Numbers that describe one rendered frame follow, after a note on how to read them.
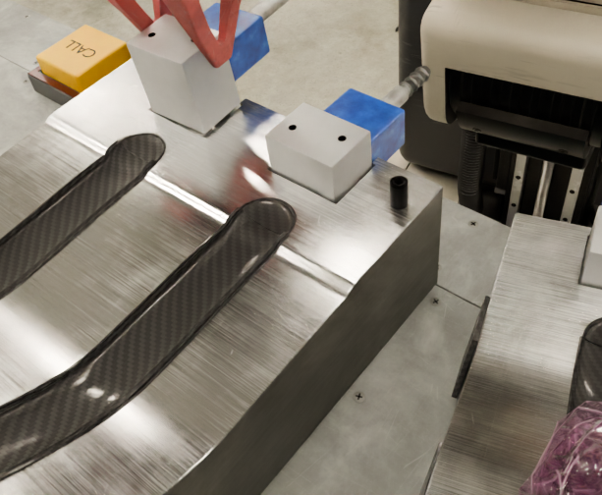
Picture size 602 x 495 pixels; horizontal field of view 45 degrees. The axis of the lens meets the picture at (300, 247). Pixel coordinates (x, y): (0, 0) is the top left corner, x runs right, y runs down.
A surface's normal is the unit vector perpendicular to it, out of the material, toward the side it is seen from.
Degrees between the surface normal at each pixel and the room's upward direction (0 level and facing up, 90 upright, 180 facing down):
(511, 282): 0
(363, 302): 90
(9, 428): 29
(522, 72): 98
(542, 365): 3
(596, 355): 10
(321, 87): 0
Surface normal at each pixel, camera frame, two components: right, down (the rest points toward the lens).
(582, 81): -0.46, 0.78
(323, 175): -0.64, 0.62
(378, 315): 0.77, 0.43
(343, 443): -0.11, -0.65
